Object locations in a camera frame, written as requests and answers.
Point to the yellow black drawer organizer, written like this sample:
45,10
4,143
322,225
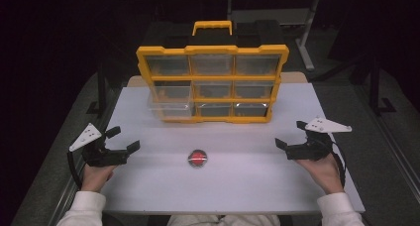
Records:
214,78

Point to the person's torso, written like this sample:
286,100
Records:
224,220

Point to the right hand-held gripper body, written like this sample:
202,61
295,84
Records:
312,150

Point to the black metal stand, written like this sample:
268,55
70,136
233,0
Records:
376,87
101,87

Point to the person's right hand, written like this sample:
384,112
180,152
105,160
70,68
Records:
325,174

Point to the clear plastic drawer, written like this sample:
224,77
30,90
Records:
171,109

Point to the white metal desk frame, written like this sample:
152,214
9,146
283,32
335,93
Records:
305,44

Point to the person's left hand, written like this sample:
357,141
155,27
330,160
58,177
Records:
95,178

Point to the small red round container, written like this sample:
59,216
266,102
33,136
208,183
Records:
197,158

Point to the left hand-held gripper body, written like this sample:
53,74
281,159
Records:
99,155

